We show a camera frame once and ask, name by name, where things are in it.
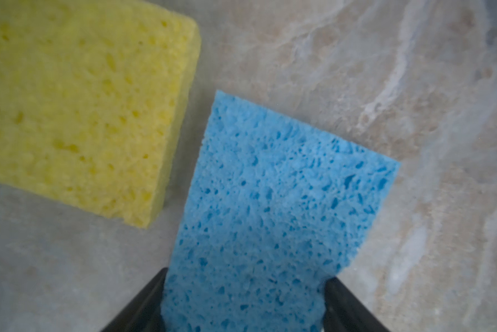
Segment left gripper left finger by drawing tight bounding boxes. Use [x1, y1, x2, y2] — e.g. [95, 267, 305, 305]
[101, 267, 168, 332]

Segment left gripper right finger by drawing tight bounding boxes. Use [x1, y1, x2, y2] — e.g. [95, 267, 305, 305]
[323, 277, 389, 332]

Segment blue sponge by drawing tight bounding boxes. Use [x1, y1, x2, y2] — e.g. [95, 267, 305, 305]
[161, 91, 400, 331]

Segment yellow sponge upper left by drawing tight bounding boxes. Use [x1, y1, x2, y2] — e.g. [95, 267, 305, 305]
[0, 1, 201, 228]

